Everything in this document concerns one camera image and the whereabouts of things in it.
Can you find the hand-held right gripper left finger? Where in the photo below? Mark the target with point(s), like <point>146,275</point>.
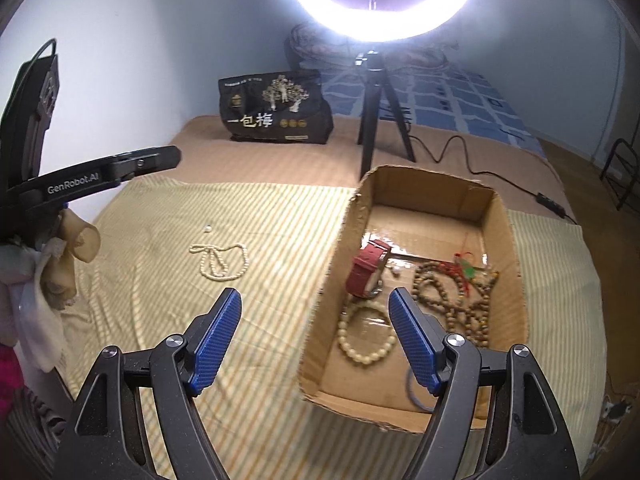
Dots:
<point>217,340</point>

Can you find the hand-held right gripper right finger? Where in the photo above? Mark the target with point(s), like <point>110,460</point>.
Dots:
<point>415,345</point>

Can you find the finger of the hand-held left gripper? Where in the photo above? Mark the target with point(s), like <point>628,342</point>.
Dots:
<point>150,160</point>

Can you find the thin black bangle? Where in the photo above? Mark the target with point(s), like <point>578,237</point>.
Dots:
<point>407,385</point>

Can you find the cardboard box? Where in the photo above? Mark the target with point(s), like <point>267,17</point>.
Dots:
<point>350,410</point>

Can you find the person's left forearm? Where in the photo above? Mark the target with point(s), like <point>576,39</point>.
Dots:
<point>30,325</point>

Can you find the person's left hand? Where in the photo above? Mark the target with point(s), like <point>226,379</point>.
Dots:
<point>75,240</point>

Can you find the yellow striped cloth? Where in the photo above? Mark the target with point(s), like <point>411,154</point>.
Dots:
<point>260,210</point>

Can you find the black printed snack bag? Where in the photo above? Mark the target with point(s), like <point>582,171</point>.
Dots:
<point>270,110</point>

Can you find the patterned pillow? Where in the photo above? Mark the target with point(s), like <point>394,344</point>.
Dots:
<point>310,50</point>

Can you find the person's striped clothing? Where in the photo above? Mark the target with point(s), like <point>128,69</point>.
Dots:
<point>35,435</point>

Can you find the black tripod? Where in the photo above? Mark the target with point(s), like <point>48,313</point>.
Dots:
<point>370,125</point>

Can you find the blue checked blanket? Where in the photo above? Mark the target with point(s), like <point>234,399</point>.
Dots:
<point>450,105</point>

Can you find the black metal clothes rack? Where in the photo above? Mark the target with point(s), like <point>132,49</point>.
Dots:
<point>617,145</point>

